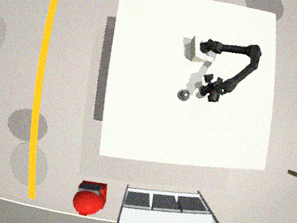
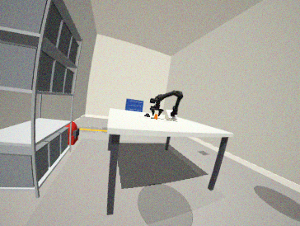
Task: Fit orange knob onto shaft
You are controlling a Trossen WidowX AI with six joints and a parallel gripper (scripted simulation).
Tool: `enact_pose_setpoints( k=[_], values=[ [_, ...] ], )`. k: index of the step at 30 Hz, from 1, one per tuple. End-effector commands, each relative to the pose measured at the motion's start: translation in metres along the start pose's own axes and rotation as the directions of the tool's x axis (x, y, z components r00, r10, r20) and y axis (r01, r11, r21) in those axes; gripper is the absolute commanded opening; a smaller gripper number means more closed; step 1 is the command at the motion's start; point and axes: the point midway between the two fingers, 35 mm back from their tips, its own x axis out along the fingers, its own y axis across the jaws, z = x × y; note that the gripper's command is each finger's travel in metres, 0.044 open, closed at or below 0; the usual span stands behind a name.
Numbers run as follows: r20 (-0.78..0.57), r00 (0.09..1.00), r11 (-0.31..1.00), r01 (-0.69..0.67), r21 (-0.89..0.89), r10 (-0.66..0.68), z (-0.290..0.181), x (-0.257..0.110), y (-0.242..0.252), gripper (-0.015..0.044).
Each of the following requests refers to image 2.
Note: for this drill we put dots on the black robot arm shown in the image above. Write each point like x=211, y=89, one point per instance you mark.
x=160, y=97

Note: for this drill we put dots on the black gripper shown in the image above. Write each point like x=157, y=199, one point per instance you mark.
x=157, y=106

